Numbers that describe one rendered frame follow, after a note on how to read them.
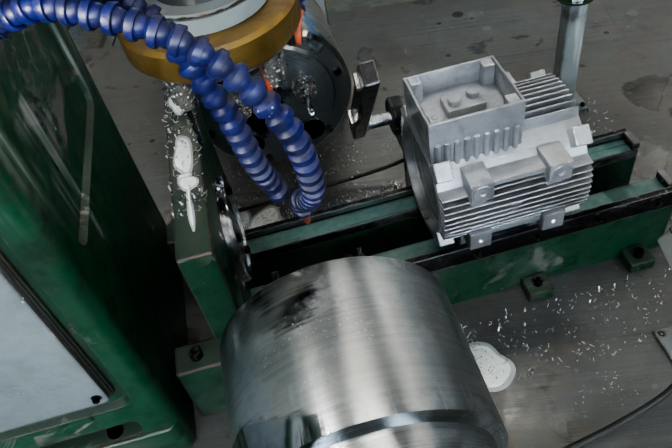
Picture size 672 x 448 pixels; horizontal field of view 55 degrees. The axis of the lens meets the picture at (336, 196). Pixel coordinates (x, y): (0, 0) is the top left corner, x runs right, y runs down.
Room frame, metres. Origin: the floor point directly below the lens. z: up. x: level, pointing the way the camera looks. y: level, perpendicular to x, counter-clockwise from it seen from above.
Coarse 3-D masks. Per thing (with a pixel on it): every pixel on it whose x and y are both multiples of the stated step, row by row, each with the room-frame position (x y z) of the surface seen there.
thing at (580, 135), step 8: (536, 72) 0.68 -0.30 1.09; (544, 72) 0.68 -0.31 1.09; (568, 128) 0.57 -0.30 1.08; (576, 128) 0.56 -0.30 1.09; (584, 128) 0.56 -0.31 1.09; (568, 136) 0.57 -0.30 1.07; (576, 136) 0.56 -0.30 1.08; (584, 136) 0.55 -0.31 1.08; (576, 144) 0.55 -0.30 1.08; (584, 144) 0.55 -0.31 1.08; (448, 160) 0.55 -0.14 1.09; (432, 168) 0.55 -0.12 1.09; (440, 168) 0.54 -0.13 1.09; (448, 168) 0.54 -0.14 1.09; (408, 176) 0.67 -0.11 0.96; (432, 176) 0.55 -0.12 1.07; (440, 176) 0.54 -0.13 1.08; (448, 176) 0.54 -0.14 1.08; (568, 208) 0.55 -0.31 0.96; (576, 208) 0.55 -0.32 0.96; (440, 240) 0.54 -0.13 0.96; (448, 240) 0.54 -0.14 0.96
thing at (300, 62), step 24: (312, 0) 0.96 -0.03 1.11; (312, 24) 0.85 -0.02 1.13; (288, 48) 0.80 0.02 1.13; (312, 48) 0.81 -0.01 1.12; (336, 48) 0.83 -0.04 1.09; (288, 72) 0.80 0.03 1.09; (312, 72) 0.81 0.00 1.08; (336, 72) 0.81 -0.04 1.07; (288, 96) 0.80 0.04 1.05; (312, 96) 0.77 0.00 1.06; (336, 96) 0.81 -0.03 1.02; (264, 120) 0.80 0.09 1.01; (312, 120) 0.80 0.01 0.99; (336, 120) 0.81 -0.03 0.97; (216, 144) 0.79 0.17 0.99; (264, 144) 0.79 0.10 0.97
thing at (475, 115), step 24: (432, 72) 0.66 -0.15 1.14; (456, 72) 0.66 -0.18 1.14; (480, 72) 0.66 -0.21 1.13; (504, 72) 0.63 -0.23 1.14; (408, 96) 0.64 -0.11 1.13; (432, 96) 0.65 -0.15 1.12; (456, 96) 0.61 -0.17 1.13; (480, 96) 0.61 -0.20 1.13; (504, 96) 0.59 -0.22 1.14; (408, 120) 0.65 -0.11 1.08; (432, 120) 0.57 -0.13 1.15; (456, 120) 0.56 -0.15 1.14; (480, 120) 0.56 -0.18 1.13; (504, 120) 0.57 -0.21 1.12; (432, 144) 0.56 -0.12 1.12; (456, 144) 0.56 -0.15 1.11; (480, 144) 0.57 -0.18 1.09; (504, 144) 0.56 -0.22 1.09
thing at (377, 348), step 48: (288, 288) 0.36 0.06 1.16; (336, 288) 0.35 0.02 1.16; (384, 288) 0.34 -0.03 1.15; (432, 288) 0.36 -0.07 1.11; (240, 336) 0.34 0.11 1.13; (288, 336) 0.31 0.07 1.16; (336, 336) 0.30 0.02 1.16; (384, 336) 0.29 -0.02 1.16; (432, 336) 0.30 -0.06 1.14; (240, 384) 0.30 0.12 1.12; (288, 384) 0.27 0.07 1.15; (336, 384) 0.25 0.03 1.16; (384, 384) 0.25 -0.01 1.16; (432, 384) 0.25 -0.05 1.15; (480, 384) 0.26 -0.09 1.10; (240, 432) 0.26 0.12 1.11; (288, 432) 0.23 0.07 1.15; (336, 432) 0.22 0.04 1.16; (384, 432) 0.21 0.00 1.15; (432, 432) 0.21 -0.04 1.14; (480, 432) 0.22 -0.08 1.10
